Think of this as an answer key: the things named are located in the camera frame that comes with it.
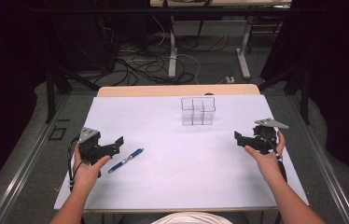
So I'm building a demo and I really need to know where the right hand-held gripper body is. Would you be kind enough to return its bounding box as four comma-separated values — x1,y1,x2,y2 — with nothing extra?
251,118,289,156

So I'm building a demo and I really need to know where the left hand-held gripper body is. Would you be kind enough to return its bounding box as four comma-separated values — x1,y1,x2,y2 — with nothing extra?
77,126,115,166

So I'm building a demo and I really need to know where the blue pen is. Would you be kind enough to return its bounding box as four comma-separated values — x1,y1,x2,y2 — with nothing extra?
107,147,145,175

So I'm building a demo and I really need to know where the clear plastic organizer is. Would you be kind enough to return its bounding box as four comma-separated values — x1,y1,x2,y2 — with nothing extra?
180,96,216,127

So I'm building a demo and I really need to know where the person's right hand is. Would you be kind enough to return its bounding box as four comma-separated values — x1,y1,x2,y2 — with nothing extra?
244,130,287,185

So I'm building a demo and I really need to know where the person's left hand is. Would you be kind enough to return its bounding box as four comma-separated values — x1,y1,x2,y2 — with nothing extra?
73,143,112,194

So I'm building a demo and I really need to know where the black metal stand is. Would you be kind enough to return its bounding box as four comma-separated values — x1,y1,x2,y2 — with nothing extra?
257,60,313,125
44,60,102,124

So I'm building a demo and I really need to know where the wooden table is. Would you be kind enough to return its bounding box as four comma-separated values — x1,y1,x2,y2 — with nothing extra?
83,83,278,215

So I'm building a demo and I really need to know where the white table sheet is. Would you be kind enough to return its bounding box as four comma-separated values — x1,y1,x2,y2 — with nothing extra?
53,94,310,211

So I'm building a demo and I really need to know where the person's white shirt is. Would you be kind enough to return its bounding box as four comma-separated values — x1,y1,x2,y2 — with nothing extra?
150,211,234,224

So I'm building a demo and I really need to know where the white-legged desk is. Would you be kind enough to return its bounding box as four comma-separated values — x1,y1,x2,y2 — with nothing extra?
149,0,293,80

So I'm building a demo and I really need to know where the dark curtain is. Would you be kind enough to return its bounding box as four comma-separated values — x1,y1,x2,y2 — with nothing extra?
0,0,54,204
260,0,349,185

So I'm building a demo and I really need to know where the black horizontal bar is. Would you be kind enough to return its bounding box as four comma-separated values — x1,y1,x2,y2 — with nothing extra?
28,7,323,15

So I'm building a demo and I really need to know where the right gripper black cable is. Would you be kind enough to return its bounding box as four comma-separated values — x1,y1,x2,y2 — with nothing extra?
259,132,288,184

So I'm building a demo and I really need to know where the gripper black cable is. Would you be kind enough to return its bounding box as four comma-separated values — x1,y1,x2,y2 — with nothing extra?
259,132,288,184
66,135,81,192

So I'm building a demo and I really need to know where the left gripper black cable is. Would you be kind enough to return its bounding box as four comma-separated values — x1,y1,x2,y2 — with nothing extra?
66,135,81,192

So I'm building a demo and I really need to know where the aluminium floor rail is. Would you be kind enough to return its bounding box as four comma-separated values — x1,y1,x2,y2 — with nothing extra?
0,94,71,224
286,92,349,224

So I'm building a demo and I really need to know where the tangle of black floor cables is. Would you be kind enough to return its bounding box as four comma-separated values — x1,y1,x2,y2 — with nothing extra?
99,32,230,87

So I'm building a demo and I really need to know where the white floor cable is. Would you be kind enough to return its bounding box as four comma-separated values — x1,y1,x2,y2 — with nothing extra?
150,15,202,86

